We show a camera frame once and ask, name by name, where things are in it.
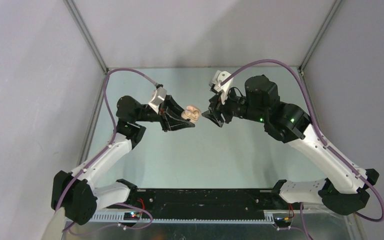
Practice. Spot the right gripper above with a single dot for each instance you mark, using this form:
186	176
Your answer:
215	109

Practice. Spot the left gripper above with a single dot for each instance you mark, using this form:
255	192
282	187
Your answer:
170	117

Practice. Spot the white earbud charging case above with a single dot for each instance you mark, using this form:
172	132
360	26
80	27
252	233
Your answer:
191	113

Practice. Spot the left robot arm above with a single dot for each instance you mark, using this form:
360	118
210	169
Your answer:
77	192

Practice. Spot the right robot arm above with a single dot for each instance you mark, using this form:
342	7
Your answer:
342	191

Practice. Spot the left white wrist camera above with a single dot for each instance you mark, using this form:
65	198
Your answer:
157	98

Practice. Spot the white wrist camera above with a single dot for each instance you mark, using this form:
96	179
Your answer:
221	84
157	98

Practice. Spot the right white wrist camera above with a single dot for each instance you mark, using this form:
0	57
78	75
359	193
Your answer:
221	84

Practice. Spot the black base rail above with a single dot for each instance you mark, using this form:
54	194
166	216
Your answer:
240	204

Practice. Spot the aluminium frame rail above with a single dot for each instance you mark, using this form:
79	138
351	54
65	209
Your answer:
339	203

